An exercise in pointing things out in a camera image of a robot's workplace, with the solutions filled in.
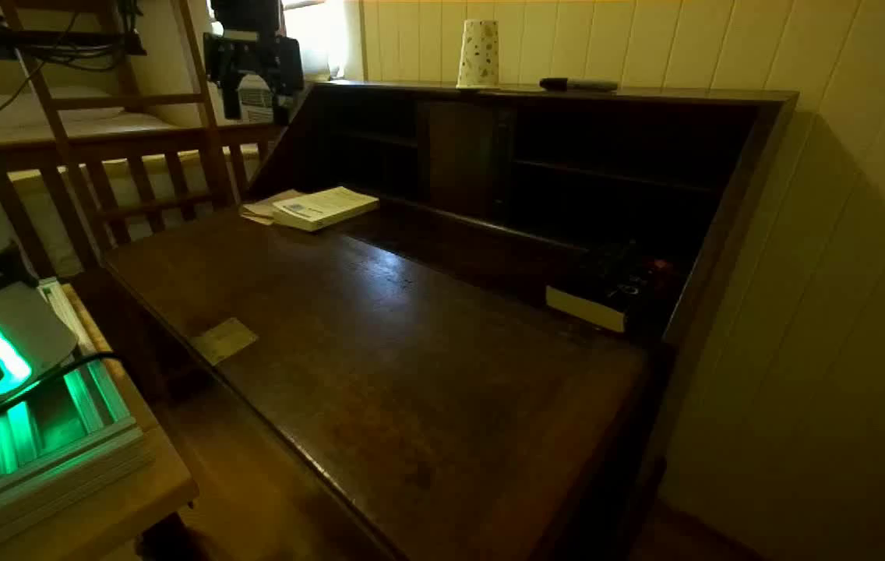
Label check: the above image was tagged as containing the dark wooden secretary desk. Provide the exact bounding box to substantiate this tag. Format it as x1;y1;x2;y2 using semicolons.
104;84;795;561

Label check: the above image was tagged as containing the white patterned paper cup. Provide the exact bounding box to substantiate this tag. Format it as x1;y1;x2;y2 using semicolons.
456;18;498;87

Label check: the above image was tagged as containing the black cable bundle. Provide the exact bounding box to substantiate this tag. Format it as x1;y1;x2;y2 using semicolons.
0;0;149;148

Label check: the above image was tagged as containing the small tan paper label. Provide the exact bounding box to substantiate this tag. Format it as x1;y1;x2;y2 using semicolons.
192;318;257;365

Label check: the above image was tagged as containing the black remote control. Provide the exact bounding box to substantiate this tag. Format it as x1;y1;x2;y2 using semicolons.
583;241;680;303

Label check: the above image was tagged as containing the wooden ladder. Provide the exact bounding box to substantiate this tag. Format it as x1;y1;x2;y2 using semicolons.
0;0;239;261

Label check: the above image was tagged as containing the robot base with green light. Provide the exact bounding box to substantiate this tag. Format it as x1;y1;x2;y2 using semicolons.
0;217;143;513

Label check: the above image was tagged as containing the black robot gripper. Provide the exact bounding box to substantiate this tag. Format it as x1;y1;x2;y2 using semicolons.
203;0;303;123

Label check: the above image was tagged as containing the brown paper envelope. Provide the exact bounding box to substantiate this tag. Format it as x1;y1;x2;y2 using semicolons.
239;189;297;225

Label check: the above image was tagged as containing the white paperback book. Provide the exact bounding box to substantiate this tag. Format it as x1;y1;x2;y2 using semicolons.
275;185;381;230

